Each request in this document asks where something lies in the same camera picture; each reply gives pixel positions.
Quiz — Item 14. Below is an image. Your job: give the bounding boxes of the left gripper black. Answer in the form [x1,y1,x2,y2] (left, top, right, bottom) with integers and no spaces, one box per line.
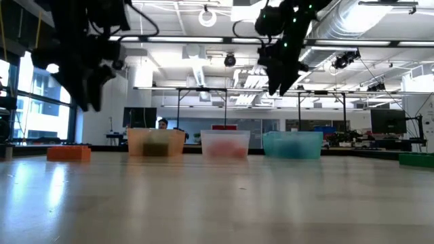
[30,36,126,113]

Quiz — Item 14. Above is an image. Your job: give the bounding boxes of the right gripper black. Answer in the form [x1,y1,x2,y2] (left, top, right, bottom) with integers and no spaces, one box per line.
[257,43,309,97]

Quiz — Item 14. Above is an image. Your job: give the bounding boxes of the orange toy building block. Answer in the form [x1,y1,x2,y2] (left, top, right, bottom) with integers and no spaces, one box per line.
[205,140,248,159]
[46,145,92,162]

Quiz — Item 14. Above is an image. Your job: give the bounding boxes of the green toy building block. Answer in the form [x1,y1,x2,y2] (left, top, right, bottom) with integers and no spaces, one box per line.
[142,142,170,157]
[398,152,434,168]

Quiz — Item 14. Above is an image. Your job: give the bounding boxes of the dark background desk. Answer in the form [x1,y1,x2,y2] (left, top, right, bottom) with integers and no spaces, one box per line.
[105,133,128,146]

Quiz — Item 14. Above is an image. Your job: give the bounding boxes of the black computer monitor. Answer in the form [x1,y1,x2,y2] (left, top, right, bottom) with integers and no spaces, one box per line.
[370,108,407,135]
[122,106,158,129]

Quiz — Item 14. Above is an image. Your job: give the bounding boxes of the large black-framed window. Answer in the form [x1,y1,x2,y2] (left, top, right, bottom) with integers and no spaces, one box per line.
[0,50,82,143]

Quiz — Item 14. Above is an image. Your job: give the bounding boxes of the teal translucent plastic bin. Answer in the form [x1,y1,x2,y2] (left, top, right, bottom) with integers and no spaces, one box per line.
[262,131,323,160]

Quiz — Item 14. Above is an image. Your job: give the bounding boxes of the clear translucent plastic bin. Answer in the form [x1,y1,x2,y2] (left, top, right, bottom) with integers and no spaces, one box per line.
[200,129,251,159]

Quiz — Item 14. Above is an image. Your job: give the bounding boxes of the orange translucent plastic bin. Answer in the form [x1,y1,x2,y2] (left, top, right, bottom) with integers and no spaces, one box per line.
[127,127,186,157]

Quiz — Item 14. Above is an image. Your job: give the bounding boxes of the black tripod-mounted device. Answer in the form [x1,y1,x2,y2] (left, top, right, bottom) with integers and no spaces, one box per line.
[0,96,18,143]

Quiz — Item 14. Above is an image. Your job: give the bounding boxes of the dark background robot arms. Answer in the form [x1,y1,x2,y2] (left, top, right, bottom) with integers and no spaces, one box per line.
[334,130,363,147]

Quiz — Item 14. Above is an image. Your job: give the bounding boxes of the black monitor stand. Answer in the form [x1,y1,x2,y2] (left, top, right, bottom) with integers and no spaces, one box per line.
[405,114,428,147]

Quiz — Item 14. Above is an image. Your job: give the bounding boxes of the black metal station frame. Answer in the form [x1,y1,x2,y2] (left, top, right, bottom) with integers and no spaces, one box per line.
[176,87,229,129]
[297,89,347,131]

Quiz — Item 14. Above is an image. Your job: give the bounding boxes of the silver ventilation duct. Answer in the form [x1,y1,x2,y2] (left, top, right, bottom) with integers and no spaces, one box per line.
[300,0,396,70]

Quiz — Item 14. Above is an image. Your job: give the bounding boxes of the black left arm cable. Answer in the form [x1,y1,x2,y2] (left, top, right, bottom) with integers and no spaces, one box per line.
[125,0,161,39]

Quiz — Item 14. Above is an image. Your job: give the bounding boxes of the white hanging ring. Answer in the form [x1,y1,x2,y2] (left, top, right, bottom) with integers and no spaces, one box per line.
[198,8,218,28]

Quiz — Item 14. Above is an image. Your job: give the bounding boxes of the black table edge rail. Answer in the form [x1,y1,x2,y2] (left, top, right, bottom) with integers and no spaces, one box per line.
[0,142,434,161]

